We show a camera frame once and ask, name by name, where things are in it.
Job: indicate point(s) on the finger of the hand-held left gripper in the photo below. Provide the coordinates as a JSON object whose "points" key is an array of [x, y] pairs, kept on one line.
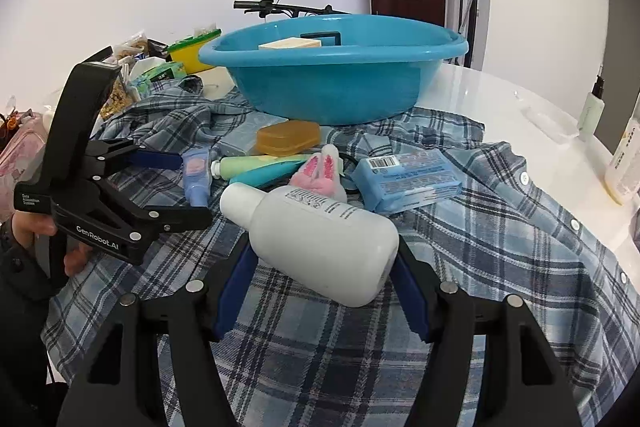
{"points": [[155, 159], [165, 214]]}

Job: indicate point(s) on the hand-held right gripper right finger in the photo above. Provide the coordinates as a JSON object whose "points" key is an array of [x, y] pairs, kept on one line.
{"points": [[411, 302]]}

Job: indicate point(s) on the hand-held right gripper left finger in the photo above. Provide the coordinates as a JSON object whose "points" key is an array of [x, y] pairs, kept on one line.
{"points": [[235, 292]]}

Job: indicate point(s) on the blue baby cream tube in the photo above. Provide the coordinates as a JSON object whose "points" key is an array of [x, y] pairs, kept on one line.
{"points": [[196, 177]]}

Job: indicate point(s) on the white plastic bottle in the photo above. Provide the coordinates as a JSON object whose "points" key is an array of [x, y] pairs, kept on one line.
{"points": [[320, 237]]}

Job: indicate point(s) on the blue plastic basin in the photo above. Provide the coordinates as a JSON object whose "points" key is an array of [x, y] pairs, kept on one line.
{"points": [[325, 82]]}

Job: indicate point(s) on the black square frame case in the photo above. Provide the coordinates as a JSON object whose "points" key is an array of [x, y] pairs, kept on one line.
{"points": [[327, 36]]}

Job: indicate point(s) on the yellow container green lid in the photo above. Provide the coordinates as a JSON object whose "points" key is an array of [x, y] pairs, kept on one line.
{"points": [[192, 54]]}

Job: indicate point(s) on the clear plastic container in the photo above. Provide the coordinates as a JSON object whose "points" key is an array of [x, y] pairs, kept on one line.
{"points": [[550, 122]]}

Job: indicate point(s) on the person's left hand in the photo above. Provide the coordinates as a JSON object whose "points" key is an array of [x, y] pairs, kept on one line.
{"points": [[30, 229]]}

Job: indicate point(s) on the pink bag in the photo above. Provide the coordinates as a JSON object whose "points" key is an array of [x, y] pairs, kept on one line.
{"points": [[20, 157]]}

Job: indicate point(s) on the green tissue box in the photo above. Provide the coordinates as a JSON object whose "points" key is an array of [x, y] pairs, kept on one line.
{"points": [[157, 77]]}

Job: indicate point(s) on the grey-blue carton box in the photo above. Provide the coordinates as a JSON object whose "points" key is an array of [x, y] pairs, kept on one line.
{"points": [[240, 138]]}

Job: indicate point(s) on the pale green tube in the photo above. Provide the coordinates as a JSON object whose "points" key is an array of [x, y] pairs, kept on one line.
{"points": [[255, 164]]}

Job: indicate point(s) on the teal tube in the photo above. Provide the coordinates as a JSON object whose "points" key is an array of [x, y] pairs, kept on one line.
{"points": [[262, 177]]}

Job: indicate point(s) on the black plastic bag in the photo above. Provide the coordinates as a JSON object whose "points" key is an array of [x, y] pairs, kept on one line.
{"points": [[156, 49]]}

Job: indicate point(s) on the blue plaid shirt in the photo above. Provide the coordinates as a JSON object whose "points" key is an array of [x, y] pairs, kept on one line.
{"points": [[500, 232]]}

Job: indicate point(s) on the clear snack bag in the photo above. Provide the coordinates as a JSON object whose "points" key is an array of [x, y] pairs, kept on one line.
{"points": [[130, 46]]}

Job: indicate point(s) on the blue wipes packet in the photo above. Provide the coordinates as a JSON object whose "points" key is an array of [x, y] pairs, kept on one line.
{"points": [[405, 182]]}

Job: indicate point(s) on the amber soap case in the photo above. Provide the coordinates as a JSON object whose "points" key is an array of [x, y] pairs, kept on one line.
{"points": [[287, 138]]}

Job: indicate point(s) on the pink bunny toy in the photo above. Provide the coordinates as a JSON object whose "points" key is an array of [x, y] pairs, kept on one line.
{"points": [[317, 174]]}

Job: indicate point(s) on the beige flat box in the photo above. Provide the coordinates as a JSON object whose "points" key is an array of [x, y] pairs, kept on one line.
{"points": [[287, 44]]}

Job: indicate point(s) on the black bicycle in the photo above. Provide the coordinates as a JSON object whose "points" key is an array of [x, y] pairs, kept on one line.
{"points": [[280, 7]]}

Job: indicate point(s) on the clear milk bottle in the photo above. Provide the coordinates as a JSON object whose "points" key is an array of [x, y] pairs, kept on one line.
{"points": [[625, 157]]}

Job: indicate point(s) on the pale green pump bottle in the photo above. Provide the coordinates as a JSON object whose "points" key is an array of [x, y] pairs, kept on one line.
{"points": [[591, 112]]}

